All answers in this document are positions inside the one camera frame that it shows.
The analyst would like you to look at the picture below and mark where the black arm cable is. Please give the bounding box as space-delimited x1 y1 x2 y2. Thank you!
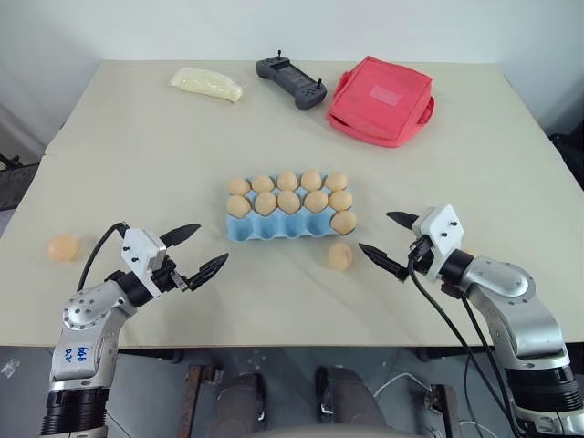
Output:
76 221 131 293
406 255 524 438
459 291 526 421

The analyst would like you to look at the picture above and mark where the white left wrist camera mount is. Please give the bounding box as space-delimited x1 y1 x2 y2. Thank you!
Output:
120 227 169 297

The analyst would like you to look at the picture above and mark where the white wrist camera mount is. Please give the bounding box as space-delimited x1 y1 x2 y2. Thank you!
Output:
411 204 467 280
120 227 169 297

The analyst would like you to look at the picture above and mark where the white floor cable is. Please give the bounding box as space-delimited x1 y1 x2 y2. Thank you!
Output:
373 372 485 433

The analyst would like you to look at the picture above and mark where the red fabric bag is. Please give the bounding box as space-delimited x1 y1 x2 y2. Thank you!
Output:
324 55 436 150

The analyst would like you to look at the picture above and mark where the clear bag of white grains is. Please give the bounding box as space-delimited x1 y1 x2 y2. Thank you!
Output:
168 67 245 105

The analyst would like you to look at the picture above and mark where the rusty metal bar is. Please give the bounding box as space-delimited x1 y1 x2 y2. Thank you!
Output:
182 363 216 438
423 383 464 438

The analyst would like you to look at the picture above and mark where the dark rounded shape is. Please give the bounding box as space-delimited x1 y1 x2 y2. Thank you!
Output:
314 364 393 433
214 371 268 438

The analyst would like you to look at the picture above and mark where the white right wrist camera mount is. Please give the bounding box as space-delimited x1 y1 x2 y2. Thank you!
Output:
411 204 467 280

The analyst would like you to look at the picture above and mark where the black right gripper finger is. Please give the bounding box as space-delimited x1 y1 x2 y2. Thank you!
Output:
358 242 411 282
385 210 419 233

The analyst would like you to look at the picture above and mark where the dark grey handheld controller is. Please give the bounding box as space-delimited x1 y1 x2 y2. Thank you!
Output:
254 48 329 111

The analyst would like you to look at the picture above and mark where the black rack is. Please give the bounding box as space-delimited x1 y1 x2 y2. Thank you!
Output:
0 153 41 212

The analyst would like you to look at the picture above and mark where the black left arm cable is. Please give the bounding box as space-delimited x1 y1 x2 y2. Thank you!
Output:
76 221 131 293

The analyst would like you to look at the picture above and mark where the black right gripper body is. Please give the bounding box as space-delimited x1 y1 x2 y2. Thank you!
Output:
405 235 437 285

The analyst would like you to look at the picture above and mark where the blue egg tray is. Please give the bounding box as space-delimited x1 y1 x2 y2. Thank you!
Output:
224 172 359 243

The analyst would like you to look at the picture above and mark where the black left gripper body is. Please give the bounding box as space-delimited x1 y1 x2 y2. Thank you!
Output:
152 256 203 294

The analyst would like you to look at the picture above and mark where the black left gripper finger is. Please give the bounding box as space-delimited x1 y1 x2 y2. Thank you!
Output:
186 253 230 291
160 223 203 249

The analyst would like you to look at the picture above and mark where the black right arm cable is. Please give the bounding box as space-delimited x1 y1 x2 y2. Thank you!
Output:
459 291 526 421
406 255 524 438

